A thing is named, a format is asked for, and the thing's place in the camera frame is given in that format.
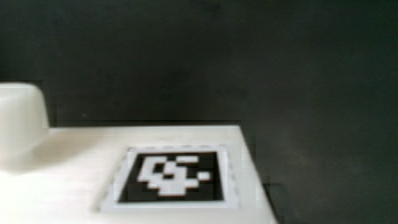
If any white drawer box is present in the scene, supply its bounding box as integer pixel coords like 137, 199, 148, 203
0, 83, 279, 224

